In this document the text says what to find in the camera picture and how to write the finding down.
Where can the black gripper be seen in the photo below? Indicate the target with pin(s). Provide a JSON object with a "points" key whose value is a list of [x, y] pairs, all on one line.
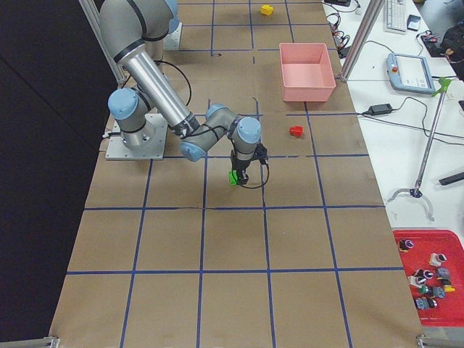
{"points": [[240, 166]]}

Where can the green toy block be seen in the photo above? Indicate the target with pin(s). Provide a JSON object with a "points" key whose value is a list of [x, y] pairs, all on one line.
{"points": [[233, 177]]}

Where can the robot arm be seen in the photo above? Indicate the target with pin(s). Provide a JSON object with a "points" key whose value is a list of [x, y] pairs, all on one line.
{"points": [[126, 28]]}

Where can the pink plastic box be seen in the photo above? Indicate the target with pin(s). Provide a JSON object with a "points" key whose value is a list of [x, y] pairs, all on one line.
{"points": [[306, 71]]}

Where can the red toy block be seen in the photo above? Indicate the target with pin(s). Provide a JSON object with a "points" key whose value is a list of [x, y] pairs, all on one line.
{"points": [[296, 131]]}

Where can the black power adapter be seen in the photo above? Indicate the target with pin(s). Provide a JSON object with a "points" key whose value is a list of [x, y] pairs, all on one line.
{"points": [[380, 109]]}

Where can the yellow toy block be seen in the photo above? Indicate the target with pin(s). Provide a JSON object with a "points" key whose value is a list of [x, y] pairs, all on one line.
{"points": [[266, 10]]}

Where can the teach pendant tablet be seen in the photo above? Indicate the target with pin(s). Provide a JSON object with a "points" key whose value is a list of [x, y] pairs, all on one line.
{"points": [[409, 73]]}

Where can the white keyboard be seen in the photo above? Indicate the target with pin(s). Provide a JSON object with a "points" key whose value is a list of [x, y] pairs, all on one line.
{"points": [[394, 16]]}

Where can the red parts tray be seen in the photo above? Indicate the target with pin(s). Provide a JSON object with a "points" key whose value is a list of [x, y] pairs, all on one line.
{"points": [[433, 263]]}

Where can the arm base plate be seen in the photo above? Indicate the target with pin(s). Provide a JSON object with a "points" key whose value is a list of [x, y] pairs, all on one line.
{"points": [[172, 41], [147, 144]]}

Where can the aluminium frame post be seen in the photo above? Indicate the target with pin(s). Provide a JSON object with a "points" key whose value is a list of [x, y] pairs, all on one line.
{"points": [[366, 25]]}

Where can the green handled reacher tool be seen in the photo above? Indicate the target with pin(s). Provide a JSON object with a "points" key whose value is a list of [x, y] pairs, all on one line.
{"points": [[415, 191]]}

